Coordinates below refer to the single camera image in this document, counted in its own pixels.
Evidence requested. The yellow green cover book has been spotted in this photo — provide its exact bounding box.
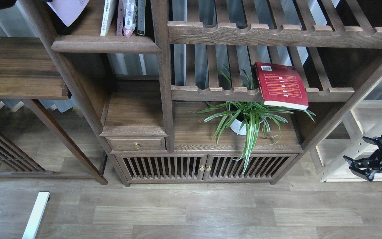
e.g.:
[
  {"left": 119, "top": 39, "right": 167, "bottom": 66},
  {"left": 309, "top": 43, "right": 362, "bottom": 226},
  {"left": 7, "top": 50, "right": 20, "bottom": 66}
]
[{"left": 100, "top": 0, "right": 117, "bottom": 36}]

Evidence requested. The white pale purple book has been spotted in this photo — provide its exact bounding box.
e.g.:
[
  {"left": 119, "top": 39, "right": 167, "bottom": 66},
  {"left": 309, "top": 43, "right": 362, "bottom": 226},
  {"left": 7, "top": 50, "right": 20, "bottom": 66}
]
[{"left": 47, "top": 0, "right": 89, "bottom": 26}]

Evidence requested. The green spider plant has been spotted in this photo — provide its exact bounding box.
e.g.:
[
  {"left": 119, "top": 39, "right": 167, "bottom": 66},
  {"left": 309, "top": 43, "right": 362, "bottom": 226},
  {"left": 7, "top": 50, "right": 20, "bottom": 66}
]
[{"left": 193, "top": 65, "right": 317, "bottom": 174}]

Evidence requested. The white metal leg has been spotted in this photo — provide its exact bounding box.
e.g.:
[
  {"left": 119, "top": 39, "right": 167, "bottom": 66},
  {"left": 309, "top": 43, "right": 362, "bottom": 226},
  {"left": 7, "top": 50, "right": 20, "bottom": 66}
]
[{"left": 22, "top": 192, "right": 50, "bottom": 239}]

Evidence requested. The light wooden shelf unit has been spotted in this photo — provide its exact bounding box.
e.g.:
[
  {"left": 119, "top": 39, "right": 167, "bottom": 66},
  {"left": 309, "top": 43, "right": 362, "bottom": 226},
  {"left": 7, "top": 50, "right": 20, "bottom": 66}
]
[{"left": 310, "top": 79, "right": 382, "bottom": 182}]

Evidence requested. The white plant pot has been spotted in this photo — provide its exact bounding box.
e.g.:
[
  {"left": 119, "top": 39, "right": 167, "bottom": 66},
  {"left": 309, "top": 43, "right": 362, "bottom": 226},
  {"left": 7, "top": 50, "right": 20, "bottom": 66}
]
[{"left": 229, "top": 115, "right": 247, "bottom": 135}]

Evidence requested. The dark wooden bookshelf cabinet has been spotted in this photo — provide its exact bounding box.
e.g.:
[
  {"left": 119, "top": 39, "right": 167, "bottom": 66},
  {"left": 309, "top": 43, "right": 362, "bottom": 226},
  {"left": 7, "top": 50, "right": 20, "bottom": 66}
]
[{"left": 20, "top": 0, "right": 382, "bottom": 186}]

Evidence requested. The dark green upright book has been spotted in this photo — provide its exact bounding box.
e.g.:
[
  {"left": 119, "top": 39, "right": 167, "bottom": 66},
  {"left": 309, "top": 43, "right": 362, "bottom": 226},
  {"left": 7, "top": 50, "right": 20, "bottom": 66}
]
[{"left": 137, "top": 0, "right": 146, "bottom": 36}]

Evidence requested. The mauve upright book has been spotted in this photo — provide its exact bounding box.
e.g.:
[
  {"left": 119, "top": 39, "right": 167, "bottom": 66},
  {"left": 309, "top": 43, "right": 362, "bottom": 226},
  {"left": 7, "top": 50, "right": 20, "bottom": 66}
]
[{"left": 116, "top": 0, "right": 124, "bottom": 36}]

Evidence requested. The red book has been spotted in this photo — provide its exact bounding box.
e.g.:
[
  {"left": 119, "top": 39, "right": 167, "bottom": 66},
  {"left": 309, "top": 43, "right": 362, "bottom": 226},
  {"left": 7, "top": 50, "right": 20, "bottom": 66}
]
[{"left": 254, "top": 62, "right": 309, "bottom": 110}]

